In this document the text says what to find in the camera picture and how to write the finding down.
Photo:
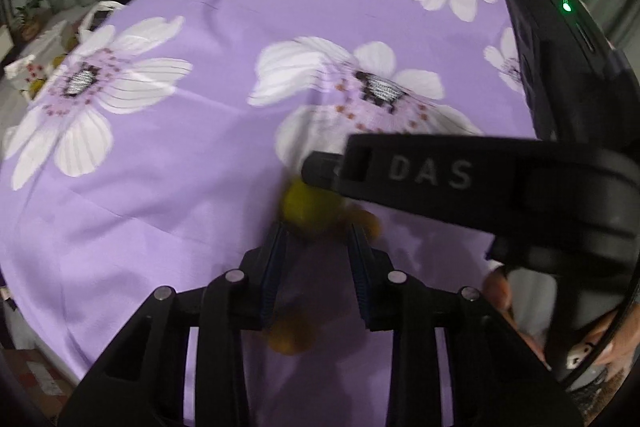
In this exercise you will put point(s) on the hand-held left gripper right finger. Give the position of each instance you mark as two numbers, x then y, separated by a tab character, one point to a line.
361	277

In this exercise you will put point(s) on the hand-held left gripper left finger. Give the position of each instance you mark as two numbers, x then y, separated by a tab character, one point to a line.
274	272

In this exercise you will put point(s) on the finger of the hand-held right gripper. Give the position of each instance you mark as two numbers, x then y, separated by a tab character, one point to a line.
425	192

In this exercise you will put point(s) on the small yellow fruit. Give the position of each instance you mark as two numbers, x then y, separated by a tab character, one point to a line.
292	333

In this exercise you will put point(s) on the person's right hand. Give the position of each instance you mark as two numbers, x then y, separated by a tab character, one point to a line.
496	292

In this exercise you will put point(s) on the purple floral cloth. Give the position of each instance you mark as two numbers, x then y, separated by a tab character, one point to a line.
200	157

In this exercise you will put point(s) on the white plastic bag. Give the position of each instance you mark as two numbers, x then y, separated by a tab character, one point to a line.
45	57

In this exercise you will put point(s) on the potted plant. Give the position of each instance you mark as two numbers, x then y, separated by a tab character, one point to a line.
31	14

